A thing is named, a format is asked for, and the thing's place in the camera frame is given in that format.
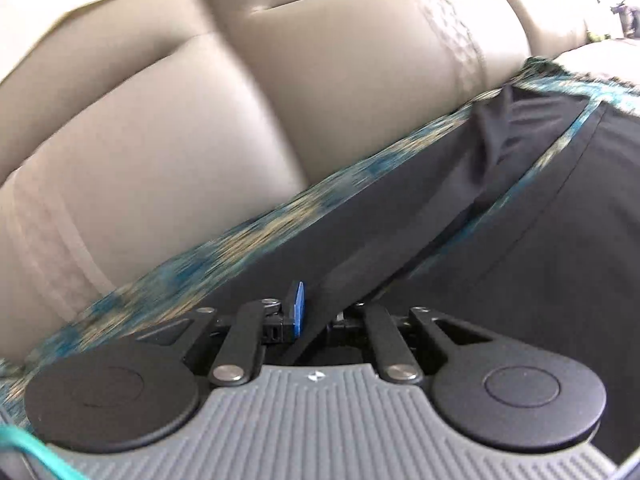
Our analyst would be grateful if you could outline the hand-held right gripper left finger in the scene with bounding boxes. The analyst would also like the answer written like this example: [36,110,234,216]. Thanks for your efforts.
[136,281,307,387]

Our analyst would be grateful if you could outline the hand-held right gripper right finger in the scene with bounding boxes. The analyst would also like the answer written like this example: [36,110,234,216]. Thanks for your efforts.
[331,303,496,382]

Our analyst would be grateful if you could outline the black pants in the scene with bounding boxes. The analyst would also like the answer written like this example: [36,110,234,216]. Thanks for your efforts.
[260,82,640,463]

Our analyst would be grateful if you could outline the blue patterned sofa cover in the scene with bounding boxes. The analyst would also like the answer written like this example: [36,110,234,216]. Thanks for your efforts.
[0,55,640,411]

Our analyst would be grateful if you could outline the beige leather sofa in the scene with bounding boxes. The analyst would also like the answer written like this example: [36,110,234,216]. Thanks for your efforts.
[0,0,640,306]

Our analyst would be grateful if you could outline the green cable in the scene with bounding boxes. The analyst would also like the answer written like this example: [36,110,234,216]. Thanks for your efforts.
[0,424,83,480]

